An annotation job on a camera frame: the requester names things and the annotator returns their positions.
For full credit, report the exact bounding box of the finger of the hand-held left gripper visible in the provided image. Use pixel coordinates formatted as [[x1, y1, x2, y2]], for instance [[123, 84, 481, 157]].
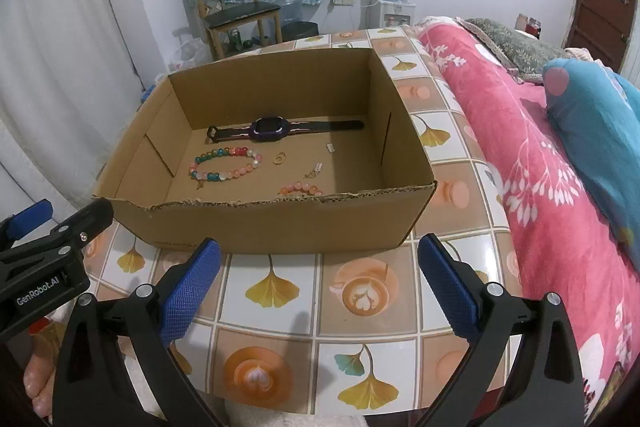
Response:
[[0, 200, 54, 254], [0, 197, 116, 281]]

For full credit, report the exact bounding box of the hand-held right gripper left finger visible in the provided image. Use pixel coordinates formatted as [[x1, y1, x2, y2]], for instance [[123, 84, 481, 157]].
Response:
[[49, 237, 223, 427]]

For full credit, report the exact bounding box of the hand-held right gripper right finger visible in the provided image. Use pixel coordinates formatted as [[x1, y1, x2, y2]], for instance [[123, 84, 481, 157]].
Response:
[[416, 233, 587, 427]]

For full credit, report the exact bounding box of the cardboard box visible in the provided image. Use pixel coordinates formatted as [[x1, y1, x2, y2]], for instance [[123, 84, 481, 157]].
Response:
[[91, 47, 438, 255]]

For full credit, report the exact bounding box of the multicoloured bead bracelet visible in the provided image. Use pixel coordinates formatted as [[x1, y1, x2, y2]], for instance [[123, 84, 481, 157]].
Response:
[[188, 147, 263, 190]]

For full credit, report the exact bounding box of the pink bead bracelet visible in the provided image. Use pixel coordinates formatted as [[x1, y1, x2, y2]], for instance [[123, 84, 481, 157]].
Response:
[[277, 181, 323, 198]]

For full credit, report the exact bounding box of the dark blue smart watch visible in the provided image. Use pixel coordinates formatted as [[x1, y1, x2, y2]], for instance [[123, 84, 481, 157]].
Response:
[[206, 116, 366, 144]]

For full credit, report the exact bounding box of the person's left hand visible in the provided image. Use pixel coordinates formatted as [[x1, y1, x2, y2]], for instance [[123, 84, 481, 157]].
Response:
[[22, 353, 54, 418]]

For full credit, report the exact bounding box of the white curtain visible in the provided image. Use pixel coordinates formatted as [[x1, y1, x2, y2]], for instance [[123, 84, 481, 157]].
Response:
[[0, 0, 171, 208]]

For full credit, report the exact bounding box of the pink floral blanket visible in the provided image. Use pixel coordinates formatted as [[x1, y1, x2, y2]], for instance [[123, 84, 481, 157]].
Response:
[[415, 22, 640, 408]]

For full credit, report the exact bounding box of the white plastic bag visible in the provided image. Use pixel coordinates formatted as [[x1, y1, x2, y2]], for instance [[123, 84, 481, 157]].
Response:
[[167, 38, 208, 72]]

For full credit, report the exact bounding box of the blue plush toy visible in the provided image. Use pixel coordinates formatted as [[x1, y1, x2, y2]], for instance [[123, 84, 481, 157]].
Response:
[[541, 57, 640, 258]]

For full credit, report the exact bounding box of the grey patterned pillow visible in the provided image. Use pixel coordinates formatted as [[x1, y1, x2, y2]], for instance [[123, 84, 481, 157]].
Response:
[[460, 17, 568, 82]]

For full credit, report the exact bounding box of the wooden chair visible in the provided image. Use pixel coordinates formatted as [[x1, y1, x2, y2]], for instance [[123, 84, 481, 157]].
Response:
[[187, 0, 283, 60]]

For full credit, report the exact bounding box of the black trash bin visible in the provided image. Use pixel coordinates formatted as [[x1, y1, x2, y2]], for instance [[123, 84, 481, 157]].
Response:
[[280, 21, 320, 42]]

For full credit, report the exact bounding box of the white water dispenser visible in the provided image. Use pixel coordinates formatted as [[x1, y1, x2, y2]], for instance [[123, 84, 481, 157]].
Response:
[[370, 0, 417, 30]]

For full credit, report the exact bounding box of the clear water jug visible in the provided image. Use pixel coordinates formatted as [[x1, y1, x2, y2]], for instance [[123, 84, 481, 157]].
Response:
[[276, 0, 304, 25]]

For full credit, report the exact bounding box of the dark red door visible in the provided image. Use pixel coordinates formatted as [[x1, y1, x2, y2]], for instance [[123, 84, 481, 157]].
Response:
[[565, 0, 640, 72]]

